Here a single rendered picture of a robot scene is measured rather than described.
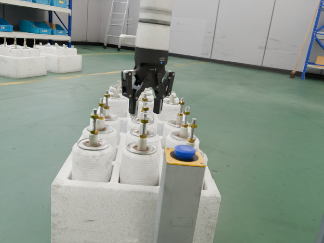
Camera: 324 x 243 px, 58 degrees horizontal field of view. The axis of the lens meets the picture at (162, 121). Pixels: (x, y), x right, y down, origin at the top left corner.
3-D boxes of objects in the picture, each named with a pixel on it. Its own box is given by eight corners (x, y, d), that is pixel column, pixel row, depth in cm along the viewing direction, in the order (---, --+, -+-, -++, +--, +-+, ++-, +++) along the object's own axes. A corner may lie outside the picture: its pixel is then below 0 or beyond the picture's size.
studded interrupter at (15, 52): (23, 69, 272) (23, 38, 265) (19, 70, 263) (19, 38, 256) (12, 67, 272) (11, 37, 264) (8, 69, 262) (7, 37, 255)
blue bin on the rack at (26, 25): (18, 31, 567) (17, 19, 561) (34, 32, 600) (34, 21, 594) (36, 33, 547) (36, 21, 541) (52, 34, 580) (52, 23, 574)
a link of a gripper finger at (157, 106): (160, 99, 70) (158, 114, 71) (162, 99, 71) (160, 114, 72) (154, 97, 72) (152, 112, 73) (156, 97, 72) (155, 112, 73)
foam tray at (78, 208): (188, 183, 111) (195, 138, 106) (209, 260, 74) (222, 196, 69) (83, 175, 108) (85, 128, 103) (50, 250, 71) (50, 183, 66)
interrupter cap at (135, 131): (135, 128, 88) (136, 125, 88) (159, 133, 86) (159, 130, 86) (125, 135, 82) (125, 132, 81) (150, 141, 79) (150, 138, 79)
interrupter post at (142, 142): (142, 152, 71) (143, 140, 70) (134, 149, 72) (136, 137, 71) (148, 150, 73) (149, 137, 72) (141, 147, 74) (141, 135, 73)
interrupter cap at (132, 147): (144, 159, 68) (144, 156, 67) (119, 149, 71) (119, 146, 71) (162, 150, 74) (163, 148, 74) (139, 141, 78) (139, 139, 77)
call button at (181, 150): (192, 155, 57) (194, 144, 57) (195, 163, 53) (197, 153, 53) (172, 153, 57) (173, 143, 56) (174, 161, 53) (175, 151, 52)
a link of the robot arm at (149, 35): (148, 46, 74) (150, 20, 72) (178, 51, 66) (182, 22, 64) (116, 43, 68) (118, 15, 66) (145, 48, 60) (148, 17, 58)
